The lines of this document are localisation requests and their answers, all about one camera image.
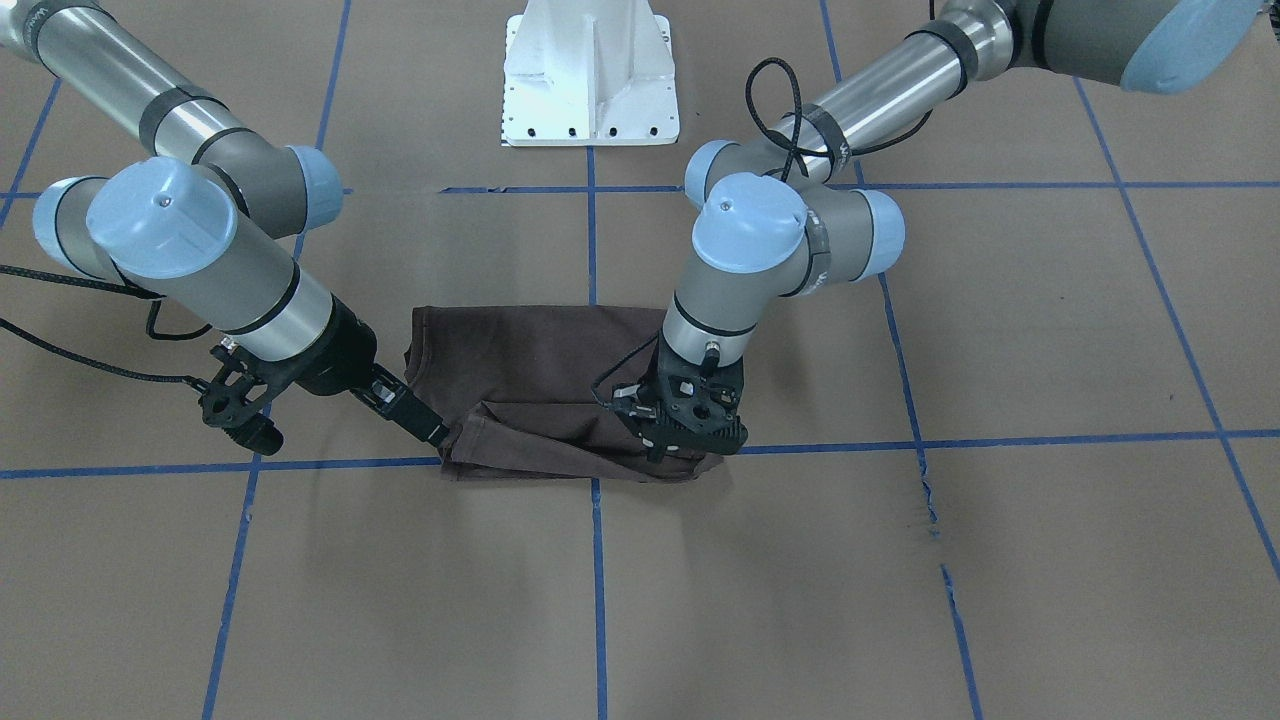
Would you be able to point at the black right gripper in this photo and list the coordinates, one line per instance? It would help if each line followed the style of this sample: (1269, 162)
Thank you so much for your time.
(338, 353)

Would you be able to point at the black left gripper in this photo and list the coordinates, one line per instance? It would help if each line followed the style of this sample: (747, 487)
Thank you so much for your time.
(657, 450)

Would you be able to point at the dark brown t-shirt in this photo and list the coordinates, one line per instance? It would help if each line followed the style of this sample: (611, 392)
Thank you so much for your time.
(512, 383)

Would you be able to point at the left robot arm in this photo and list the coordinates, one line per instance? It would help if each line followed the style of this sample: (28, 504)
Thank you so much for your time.
(772, 224)

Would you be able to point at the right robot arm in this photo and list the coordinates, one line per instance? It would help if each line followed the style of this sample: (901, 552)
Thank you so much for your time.
(201, 222)

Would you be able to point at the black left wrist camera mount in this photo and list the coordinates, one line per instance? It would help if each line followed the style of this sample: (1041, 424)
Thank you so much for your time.
(625, 402)

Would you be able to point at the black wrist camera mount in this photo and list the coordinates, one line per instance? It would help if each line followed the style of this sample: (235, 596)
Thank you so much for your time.
(235, 399)
(625, 402)

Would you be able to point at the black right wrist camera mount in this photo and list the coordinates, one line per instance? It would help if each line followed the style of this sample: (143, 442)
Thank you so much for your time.
(235, 399)

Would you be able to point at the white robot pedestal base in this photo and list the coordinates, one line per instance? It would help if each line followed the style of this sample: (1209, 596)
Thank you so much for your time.
(589, 73)

